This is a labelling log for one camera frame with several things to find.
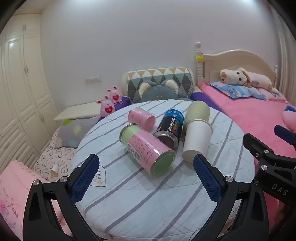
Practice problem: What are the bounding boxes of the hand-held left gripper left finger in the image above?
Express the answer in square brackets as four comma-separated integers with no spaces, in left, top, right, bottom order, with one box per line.
[22,153,100,241]

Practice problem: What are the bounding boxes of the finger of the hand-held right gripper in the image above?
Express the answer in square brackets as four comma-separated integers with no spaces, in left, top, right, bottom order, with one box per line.
[274,124,296,142]
[243,133,296,163]

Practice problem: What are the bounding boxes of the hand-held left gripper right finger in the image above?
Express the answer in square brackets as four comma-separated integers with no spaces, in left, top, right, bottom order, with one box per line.
[193,153,270,241]

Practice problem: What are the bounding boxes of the white paper cup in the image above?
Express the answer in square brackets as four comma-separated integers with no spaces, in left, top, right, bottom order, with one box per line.
[182,119,213,164]

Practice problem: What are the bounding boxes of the green cup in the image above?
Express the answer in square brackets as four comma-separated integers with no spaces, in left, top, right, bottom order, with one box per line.
[186,101,211,123]

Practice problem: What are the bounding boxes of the small pink cup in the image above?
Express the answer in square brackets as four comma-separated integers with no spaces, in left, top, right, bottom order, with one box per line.
[128,108,156,131]

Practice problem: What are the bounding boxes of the pink plush toy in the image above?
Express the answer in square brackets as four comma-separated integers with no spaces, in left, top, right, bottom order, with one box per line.
[282,105,296,130]

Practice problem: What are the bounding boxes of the heart patterned sheet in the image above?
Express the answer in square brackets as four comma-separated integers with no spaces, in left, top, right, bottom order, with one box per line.
[32,128,79,182]

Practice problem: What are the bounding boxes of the grey flower pillow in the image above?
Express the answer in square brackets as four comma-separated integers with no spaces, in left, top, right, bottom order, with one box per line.
[57,117,100,149]

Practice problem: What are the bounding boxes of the blue printed pillow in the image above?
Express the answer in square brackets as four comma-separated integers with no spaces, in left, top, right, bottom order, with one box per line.
[210,81,266,100]

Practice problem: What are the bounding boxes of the striped tablecloth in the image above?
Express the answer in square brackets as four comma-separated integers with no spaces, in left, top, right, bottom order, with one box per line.
[70,98,257,241]

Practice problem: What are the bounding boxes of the black can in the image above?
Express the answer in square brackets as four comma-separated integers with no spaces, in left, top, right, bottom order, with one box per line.
[154,109,184,149]

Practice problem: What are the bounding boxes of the pink and green can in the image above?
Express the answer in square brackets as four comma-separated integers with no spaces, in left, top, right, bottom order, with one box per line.
[119,123,176,178]

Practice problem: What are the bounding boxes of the white bedside table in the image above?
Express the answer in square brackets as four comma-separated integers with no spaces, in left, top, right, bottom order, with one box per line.
[54,102,104,121]

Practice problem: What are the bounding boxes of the pink floral blanket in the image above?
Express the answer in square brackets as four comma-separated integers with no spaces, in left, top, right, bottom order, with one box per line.
[0,160,74,239]

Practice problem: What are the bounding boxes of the white dog plush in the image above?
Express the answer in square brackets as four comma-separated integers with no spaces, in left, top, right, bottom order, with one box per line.
[220,68,280,94]

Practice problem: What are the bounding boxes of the pink bunny plush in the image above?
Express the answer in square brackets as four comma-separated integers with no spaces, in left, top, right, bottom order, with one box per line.
[96,95,116,117]
[107,86,123,104]

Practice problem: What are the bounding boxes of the purple cushion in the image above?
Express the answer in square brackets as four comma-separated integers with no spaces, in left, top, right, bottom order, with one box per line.
[190,91,222,112]
[113,96,131,111]

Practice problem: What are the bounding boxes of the white curtain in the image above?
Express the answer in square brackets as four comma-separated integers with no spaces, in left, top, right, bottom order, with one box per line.
[269,7,296,102]

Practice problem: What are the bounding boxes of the cream bed headboard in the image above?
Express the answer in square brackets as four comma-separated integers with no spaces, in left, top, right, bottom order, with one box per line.
[194,42,279,87]

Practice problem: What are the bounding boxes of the triangle patterned pillow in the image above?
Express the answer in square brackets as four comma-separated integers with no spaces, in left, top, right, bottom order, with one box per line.
[126,68,195,105]

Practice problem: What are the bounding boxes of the grey bear cushion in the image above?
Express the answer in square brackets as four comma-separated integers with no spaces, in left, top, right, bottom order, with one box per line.
[138,79,179,102]

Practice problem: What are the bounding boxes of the cream wardrobe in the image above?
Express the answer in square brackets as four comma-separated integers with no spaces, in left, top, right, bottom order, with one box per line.
[0,14,58,172]

